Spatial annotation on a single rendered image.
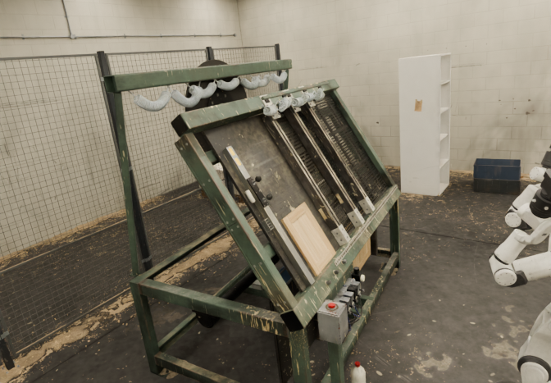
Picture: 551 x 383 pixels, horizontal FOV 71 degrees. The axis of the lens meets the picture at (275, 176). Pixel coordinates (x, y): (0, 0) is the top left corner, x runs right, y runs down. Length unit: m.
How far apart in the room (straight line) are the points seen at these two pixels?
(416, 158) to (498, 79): 1.93
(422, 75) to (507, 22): 1.74
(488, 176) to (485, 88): 1.58
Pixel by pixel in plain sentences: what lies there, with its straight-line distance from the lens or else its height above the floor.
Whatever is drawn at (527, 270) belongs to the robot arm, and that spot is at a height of 1.27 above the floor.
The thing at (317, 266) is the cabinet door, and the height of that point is 0.92.
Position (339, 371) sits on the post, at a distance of 2.34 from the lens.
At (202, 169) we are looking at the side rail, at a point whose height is 1.66.
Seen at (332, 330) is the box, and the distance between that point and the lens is 2.14.
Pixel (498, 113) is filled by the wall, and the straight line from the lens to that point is 7.35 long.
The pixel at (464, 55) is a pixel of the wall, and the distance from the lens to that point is 7.35.
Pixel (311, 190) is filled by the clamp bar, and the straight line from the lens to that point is 2.74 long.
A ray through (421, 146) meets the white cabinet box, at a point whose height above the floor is 0.76.
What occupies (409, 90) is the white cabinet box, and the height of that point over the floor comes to 1.59.
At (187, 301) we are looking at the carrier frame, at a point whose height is 0.76.
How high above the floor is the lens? 2.15
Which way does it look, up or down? 16 degrees down
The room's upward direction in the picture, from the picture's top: 6 degrees counter-clockwise
